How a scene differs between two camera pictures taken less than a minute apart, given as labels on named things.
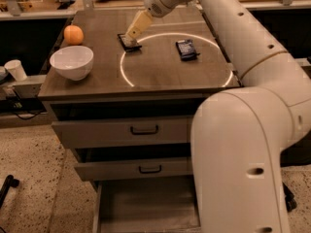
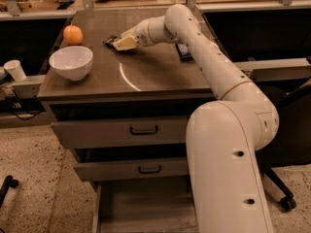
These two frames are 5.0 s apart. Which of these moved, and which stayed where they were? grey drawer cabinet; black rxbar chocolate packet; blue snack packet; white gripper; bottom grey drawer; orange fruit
Moved: black rxbar chocolate packet; white gripper
Stayed: orange fruit; bottom grey drawer; blue snack packet; grey drawer cabinet
